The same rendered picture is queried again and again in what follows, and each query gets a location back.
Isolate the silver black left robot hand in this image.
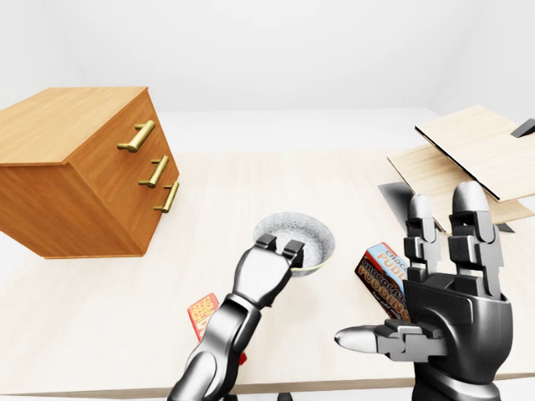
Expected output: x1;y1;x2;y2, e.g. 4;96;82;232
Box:
227;233;306;308

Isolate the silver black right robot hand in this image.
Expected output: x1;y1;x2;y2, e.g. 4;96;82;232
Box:
334;180;515;379

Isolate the grey speckled bowl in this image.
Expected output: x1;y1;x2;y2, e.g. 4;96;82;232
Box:
252;211;337;278

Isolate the wooden drawer front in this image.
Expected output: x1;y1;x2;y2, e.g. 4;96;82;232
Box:
123;155;181;256
67;88;166;201
103;132;175;233

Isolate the wooden cabinet with drawers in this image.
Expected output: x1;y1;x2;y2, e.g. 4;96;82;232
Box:
0;86;181;261

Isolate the orange red printed box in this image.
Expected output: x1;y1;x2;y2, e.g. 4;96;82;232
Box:
186;292;248;365

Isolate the chocolate pudding box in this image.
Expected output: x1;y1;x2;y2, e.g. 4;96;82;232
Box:
354;241;413;323

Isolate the pale wooden panel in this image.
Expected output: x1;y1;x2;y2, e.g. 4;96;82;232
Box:
386;144;530;233
414;104;535;205

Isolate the black wedge shape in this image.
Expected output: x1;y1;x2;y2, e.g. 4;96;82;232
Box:
510;118;535;139

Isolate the brass drawer handle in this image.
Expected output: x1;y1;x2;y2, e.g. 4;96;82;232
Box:
116;119;156;154
138;155;171;189
153;180;181;215

